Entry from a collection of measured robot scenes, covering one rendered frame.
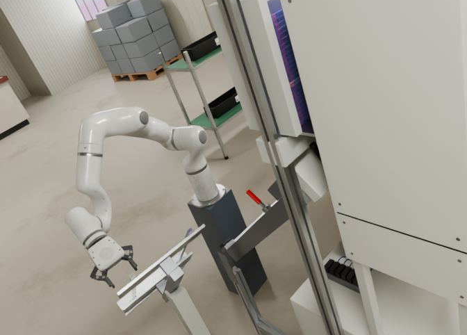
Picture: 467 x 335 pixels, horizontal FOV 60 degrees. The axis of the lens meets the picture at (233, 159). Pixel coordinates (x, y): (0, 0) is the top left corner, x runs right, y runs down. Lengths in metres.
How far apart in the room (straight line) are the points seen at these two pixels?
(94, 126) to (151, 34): 6.20
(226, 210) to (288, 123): 1.26
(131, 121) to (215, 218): 0.75
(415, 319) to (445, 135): 0.85
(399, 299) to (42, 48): 9.31
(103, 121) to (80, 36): 8.93
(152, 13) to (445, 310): 7.00
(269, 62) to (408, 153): 0.33
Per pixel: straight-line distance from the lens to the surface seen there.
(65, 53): 10.26
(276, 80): 0.89
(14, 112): 8.43
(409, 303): 1.54
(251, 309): 1.91
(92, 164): 1.54
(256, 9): 0.85
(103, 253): 1.49
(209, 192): 2.07
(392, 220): 0.95
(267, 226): 1.33
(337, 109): 0.84
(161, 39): 7.84
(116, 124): 1.60
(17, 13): 9.99
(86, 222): 1.54
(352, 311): 1.53
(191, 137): 1.88
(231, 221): 2.18
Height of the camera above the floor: 1.83
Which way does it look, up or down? 28 degrees down
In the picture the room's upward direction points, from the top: 21 degrees counter-clockwise
